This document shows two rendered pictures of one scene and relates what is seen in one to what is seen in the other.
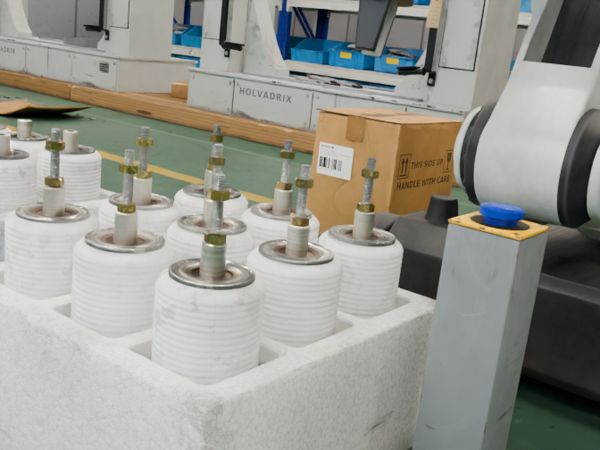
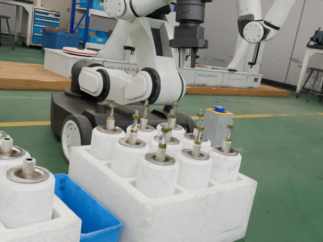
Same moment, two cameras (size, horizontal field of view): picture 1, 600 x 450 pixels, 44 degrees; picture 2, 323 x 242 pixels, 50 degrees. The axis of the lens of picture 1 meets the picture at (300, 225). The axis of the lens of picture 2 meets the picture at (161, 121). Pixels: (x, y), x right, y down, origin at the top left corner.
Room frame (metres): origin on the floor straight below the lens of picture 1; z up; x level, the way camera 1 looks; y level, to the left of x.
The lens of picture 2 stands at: (0.60, 1.03, 0.53)
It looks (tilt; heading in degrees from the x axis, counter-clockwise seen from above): 13 degrees down; 282
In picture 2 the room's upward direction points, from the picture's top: 9 degrees clockwise
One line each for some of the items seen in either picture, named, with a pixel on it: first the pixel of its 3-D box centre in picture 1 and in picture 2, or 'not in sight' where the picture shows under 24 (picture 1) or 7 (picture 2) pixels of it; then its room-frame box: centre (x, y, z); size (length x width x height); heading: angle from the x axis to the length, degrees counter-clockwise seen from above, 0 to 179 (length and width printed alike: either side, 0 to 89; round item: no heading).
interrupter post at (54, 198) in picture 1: (54, 201); (160, 153); (0.75, 0.26, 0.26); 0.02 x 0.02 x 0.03
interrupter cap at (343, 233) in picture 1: (362, 236); (171, 126); (0.80, -0.07, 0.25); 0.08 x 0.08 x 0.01
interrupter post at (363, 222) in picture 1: (362, 225); (171, 122); (0.80, -0.07, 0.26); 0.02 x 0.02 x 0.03
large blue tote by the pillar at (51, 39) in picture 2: not in sight; (60, 43); (3.42, -3.88, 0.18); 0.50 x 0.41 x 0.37; 148
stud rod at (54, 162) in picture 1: (54, 164); (163, 138); (0.75, 0.26, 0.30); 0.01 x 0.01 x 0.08
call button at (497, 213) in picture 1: (500, 217); (219, 109); (0.66, -0.18, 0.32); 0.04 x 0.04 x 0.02
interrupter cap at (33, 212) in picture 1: (54, 213); (160, 159); (0.75, 0.26, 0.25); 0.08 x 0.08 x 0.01
